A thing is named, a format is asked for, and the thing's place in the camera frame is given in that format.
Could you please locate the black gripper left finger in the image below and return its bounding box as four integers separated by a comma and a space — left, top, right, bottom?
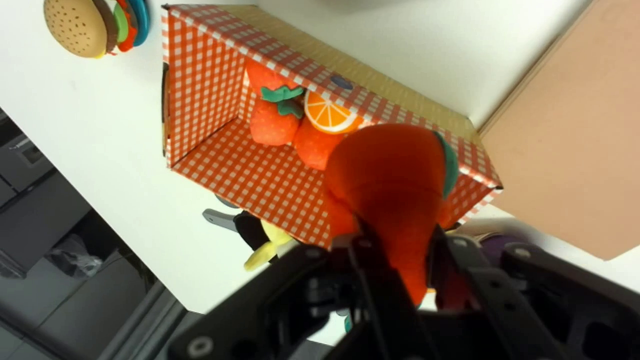
344, 229, 409, 360

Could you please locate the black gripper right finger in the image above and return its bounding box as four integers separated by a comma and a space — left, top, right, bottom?
429, 224, 537, 360

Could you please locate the orange red plush toy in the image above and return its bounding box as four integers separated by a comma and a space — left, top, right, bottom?
321, 123, 462, 311

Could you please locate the purple toy vegetable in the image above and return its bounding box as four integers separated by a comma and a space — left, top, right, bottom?
478, 233, 516, 264

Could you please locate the yellow banana toy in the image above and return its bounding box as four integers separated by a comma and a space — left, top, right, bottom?
241, 222, 299, 273

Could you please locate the small round orange toy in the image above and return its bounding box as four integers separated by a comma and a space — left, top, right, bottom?
292, 118, 350, 173

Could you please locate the orange gingham cardboard box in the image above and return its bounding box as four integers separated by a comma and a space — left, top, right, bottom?
158, 2, 504, 252

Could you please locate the orange slice toy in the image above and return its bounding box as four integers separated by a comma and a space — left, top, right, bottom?
301, 88, 360, 136

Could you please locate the red strawberry toy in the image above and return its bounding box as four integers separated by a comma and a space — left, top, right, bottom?
243, 58, 308, 149

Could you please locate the teal toy plate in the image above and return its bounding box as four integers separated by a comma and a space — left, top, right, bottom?
128, 0, 154, 51

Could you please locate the toy burger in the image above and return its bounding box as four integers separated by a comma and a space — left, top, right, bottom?
41, 0, 135, 63

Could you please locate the wooden cutting board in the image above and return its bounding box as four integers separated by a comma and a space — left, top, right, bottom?
476, 0, 640, 262

